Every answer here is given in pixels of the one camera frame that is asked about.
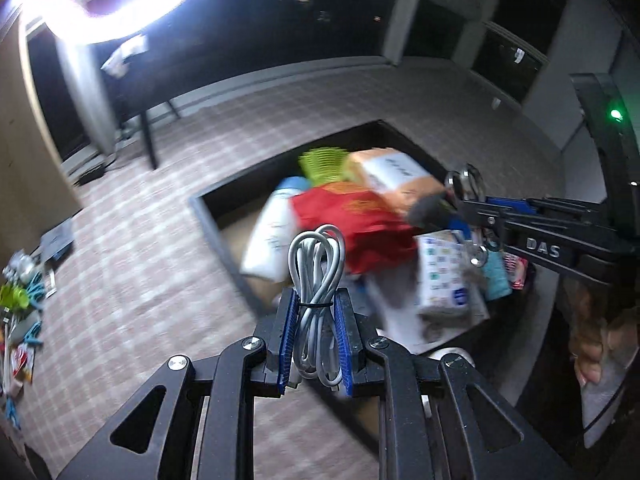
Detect metal key rings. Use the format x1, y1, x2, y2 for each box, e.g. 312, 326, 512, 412
444, 161, 501, 267

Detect grey cable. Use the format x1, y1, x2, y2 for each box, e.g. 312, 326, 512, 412
286, 223, 347, 392

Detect person hand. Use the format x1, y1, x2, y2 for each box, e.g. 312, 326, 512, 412
564, 280, 639, 388

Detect white lotion bottle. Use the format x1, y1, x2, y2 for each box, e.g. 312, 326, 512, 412
240, 177, 310, 283

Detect black storage box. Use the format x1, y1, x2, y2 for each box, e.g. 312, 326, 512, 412
188, 119, 551, 453

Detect red plastic bag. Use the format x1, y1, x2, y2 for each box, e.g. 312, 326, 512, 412
291, 181, 416, 274

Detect white patterned tissue pack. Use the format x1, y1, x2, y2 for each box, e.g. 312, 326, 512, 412
416, 233, 469, 318

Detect orange white parcel bag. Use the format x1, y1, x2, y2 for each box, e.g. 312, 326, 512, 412
342, 148, 445, 217

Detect green plastic comb basket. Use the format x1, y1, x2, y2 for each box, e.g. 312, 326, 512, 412
298, 146, 348, 186

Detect grey blue pouch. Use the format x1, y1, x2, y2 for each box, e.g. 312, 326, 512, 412
40, 218, 74, 262

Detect black table leg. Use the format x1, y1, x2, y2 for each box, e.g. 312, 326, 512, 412
140, 110, 158, 170

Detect wooden cabinet panel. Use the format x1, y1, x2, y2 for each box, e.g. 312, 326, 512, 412
0, 20, 81, 262

